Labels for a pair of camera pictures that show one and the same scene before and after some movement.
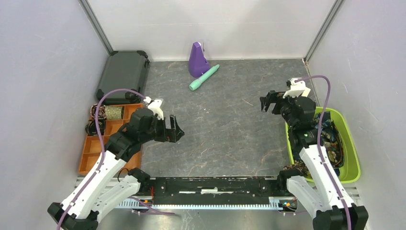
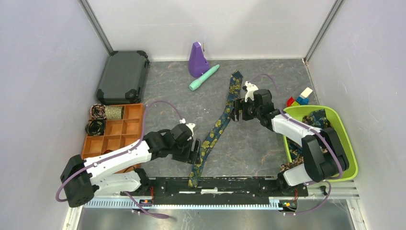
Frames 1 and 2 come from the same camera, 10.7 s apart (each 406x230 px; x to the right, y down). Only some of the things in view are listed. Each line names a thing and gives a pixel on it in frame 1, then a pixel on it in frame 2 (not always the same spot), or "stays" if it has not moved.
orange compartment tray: x=92 y=151 stays
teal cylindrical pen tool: x=194 y=85 stays
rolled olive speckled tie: x=114 y=112 stays
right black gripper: x=273 y=97 -> x=239 y=104
